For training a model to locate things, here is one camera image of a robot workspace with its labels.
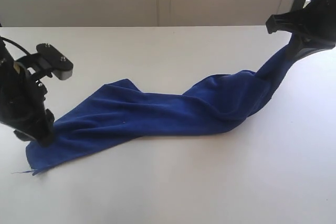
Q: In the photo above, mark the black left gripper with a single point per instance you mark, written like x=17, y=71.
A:
x=22, y=103

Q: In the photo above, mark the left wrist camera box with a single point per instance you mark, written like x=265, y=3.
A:
x=52, y=60

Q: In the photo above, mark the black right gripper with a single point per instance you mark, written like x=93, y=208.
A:
x=317, y=24

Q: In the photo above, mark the blue towel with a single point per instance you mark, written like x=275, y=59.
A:
x=119, y=112

